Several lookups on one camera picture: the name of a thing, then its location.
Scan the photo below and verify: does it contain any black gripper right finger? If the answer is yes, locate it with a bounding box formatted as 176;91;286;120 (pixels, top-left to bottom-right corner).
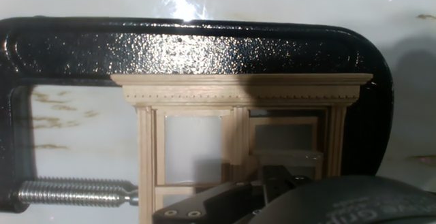
260;165;311;204

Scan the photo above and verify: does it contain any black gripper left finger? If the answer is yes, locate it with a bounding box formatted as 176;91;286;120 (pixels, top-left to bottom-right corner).
152;180;265;224

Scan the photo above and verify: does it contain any wooden sliding window sash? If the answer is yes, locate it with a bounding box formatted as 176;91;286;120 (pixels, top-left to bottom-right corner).
247;116;325;180

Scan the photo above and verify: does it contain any miniature wooden window frame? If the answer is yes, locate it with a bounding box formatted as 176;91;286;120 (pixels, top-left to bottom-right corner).
110;73;374;224

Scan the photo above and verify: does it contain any black C-clamp with steel screw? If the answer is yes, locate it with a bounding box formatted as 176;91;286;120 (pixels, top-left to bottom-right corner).
0;15;395;214

